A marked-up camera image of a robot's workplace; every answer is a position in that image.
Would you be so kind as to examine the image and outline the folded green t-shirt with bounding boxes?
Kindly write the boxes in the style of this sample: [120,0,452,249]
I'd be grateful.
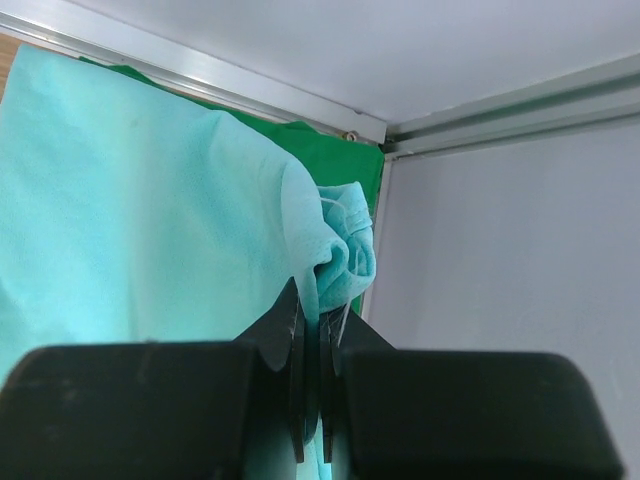
[64,59,384,236]

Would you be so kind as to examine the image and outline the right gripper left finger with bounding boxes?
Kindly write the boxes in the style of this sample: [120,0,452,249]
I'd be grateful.
[1,282,306,479]

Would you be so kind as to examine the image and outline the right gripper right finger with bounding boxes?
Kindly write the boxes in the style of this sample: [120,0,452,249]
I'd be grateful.
[319,311,625,479]

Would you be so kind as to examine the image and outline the teal t-shirt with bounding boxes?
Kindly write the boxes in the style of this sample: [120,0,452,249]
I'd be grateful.
[0,42,379,480]

